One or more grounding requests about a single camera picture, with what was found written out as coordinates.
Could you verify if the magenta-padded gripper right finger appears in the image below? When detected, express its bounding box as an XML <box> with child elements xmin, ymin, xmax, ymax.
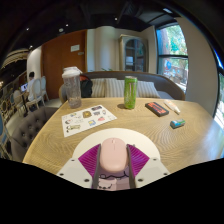
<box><xmin>125</xmin><ymin>143</ymin><xmax>171</xmax><ymax>189</ymax></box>

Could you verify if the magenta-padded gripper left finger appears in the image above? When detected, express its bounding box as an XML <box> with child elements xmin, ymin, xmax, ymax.
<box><xmin>56</xmin><ymin>143</ymin><xmax>102</xmax><ymax>190</ymax></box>

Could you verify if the pink computer mouse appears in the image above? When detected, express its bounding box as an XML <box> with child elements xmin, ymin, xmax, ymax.
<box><xmin>99</xmin><ymin>137</ymin><xmax>130</xmax><ymax>173</ymax></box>

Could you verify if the white sticker sheet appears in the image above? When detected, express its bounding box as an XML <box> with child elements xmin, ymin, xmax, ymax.
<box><xmin>61</xmin><ymin>104</ymin><xmax>118</xmax><ymax>138</ymax></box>

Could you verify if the small teal pack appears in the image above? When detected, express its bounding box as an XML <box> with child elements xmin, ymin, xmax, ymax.
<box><xmin>169</xmin><ymin>118</ymin><xmax>186</xmax><ymax>130</ymax></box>

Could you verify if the grey tufted chair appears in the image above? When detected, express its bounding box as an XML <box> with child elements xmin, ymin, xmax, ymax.
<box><xmin>9</xmin><ymin>106</ymin><xmax>59</xmax><ymax>163</ymax></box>

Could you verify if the green drink can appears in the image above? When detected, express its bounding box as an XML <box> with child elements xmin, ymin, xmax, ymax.
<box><xmin>123</xmin><ymin>75</ymin><xmax>139</xmax><ymax>110</ymax></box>

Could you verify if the striped cushion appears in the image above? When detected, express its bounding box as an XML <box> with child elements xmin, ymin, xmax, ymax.
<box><xmin>113</xmin><ymin>78</ymin><xmax>161</xmax><ymax>99</ymax></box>
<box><xmin>90</xmin><ymin>77</ymin><xmax>116</xmax><ymax>98</ymax></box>

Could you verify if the clear plastic shaker bottle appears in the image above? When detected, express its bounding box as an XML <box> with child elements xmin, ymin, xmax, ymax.
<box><xmin>61</xmin><ymin>66</ymin><xmax>83</xmax><ymax>110</ymax></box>

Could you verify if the black backpack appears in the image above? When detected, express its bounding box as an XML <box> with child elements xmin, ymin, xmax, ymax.
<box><xmin>79</xmin><ymin>73</ymin><xmax>94</xmax><ymax>99</ymax></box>

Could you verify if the brown curved sofa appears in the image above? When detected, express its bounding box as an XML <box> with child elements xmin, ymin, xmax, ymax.
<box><xmin>59</xmin><ymin>70</ymin><xmax>186</xmax><ymax>103</ymax></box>

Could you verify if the white chair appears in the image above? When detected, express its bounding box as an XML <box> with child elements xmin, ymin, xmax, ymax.
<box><xmin>25</xmin><ymin>77</ymin><xmax>48</xmax><ymax>112</ymax></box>

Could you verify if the person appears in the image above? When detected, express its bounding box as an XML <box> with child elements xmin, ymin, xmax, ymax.
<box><xmin>25</xmin><ymin>71</ymin><xmax>38</xmax><ymax>103</ymax></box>

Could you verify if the wooden door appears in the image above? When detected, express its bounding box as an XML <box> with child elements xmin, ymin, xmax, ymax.
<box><xmin>41</xmin><ymin>29</ymin><xmax>88</xmax><ymax>100</ymax></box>

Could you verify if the arched glass-door cabinet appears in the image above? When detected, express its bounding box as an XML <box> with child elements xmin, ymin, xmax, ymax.
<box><xmin>118</xmin><ymin>34</ymin><xmax>149</xmax><ymax>73</ymax></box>

